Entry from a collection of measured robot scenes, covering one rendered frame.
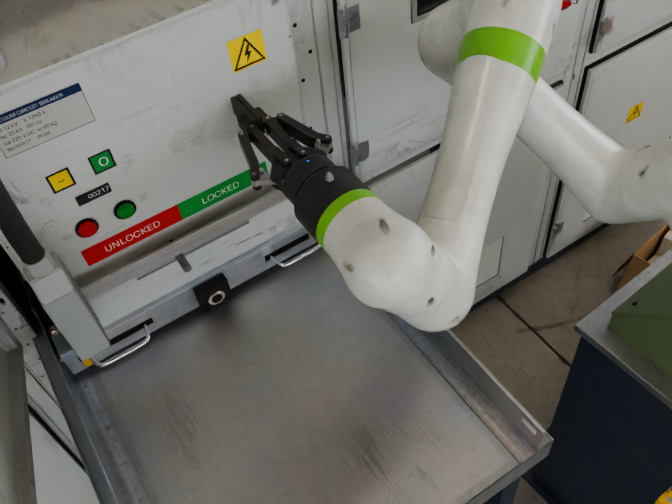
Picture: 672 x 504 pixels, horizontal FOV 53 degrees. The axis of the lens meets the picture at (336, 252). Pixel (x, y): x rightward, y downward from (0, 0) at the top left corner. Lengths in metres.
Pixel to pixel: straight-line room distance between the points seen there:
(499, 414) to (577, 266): 1.36
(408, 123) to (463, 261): 0.63
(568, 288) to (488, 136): 1.49
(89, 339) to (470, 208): 0.57
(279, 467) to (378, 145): 0.69
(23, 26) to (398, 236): 0.57
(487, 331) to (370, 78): 1.13
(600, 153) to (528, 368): 1.05
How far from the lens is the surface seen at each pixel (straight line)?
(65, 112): 0.95
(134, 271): 1.09
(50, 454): 1.63
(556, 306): 2.31
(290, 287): 1.26
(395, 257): 0.73
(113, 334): 1.22
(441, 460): 1.08
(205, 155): 1.06
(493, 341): 2.20
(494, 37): 0.96
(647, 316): 1.27
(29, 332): 1.35
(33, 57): 0.95
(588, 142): 1.23
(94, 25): 0.97
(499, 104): 0.93
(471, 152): 0.90
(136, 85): 0.96
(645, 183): 1.20
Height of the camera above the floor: 1.84
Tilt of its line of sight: 50 degrees down
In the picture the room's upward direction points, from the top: 8 degrees counter-clockwise
